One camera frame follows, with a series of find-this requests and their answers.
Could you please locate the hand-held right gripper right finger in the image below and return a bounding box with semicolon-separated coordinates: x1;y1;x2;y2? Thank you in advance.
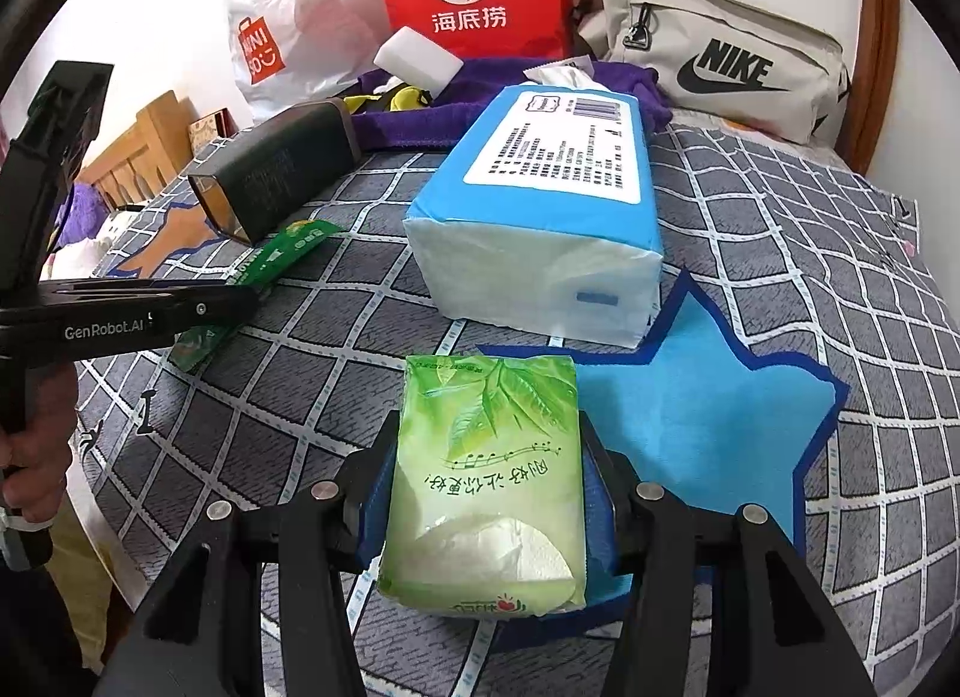
574;412;878;697

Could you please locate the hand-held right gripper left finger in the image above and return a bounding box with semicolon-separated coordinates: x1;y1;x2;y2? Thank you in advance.
94;408;402;697

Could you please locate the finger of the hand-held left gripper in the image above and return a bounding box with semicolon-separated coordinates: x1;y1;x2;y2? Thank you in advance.
154;282;263;340

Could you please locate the green snack packet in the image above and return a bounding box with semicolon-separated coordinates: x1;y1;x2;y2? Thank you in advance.
166;219;346;372

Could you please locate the green tissue pack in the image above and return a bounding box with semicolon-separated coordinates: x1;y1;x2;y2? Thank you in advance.
377;354;588;619

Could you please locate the yellow mesh bag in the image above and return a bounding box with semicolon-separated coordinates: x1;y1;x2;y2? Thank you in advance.
349;83;432;115

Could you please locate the person's left hand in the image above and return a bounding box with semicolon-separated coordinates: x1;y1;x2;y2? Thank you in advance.
0;365;80;527

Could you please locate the purple fluffy cloth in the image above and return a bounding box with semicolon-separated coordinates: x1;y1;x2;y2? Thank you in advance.
56;183;102;248

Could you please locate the brown star mat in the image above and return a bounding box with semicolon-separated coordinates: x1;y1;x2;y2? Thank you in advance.
124;198;226;278

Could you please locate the blue star mat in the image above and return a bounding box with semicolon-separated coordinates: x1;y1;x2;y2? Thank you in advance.
420;269;850;657

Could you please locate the wooden slatted furniture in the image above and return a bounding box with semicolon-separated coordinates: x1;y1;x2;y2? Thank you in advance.
79;89;197;207

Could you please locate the dark rectangular tin box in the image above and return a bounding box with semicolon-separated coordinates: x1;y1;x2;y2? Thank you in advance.
186;99;362;242

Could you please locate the patterned gift box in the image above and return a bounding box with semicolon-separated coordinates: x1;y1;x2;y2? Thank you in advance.
187;108;235;152

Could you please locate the purple towel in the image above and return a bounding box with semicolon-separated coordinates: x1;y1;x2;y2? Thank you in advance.
341;56;672;151

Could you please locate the blue tissue pack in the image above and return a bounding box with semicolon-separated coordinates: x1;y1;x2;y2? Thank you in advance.
401;63;662;349

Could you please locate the white plastic shopping bag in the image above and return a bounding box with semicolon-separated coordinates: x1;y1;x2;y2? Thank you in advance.
220;0;383;124

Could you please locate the grey checked bed sheet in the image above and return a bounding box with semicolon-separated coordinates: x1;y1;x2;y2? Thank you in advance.
71;119;923;697

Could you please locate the white foam block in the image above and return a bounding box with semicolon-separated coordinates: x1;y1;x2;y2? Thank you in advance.
373;24;464;87

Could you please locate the grey sling bag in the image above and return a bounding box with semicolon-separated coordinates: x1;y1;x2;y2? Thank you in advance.
574;0;856;143

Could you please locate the brown wooden frame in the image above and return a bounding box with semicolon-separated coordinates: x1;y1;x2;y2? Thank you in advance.
851;0;901;177

